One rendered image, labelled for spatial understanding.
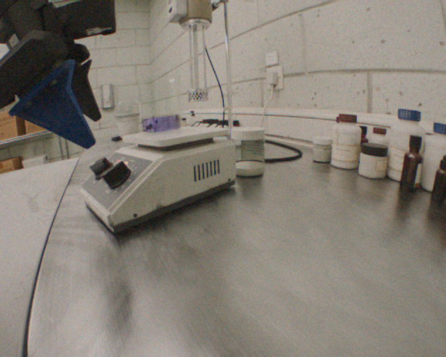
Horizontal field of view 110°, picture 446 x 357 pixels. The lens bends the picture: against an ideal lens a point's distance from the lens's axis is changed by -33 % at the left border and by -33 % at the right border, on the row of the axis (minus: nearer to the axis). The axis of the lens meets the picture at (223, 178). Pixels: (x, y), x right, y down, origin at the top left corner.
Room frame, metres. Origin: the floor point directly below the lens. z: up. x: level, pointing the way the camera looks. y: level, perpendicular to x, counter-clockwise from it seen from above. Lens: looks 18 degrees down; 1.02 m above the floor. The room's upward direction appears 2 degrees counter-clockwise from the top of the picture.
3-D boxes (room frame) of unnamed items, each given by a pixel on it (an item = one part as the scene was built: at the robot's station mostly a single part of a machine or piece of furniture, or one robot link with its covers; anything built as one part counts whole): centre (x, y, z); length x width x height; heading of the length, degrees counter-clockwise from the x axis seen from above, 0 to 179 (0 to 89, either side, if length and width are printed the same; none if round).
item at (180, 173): (0.31, 0.09, 0.94); 0.22 x 0.13 x 0.08; 137
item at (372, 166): (0.36, -0.28, 0.93); 0.05 x 0.05 x 0.06
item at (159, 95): (0.34, 0.08, 1.03); 0.07 x 0.06 x 0.08; 152
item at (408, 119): (0.33, -0.34, 0.96); 0.07 x 0.07 x 0.13
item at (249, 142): (0.40, -0.05, 0.94); 0.06 x 0.06 x 0.08
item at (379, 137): (0.41, -0.33, 0.94); 0.05 x 0.05 x 0.09
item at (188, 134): (0.33, 0.07, 0.98); 0.12 x 0.12 x 0.01; 47
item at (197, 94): (0.71, 0.06, 1.17); 0.07 x 0.07 x 0.25
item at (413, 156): (0.28, -0.31, 0.94); 0.04 x 0.04 x 0.09
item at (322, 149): (0.48, -0.23, 0.93); 0.05 x 0.05 x 0.05
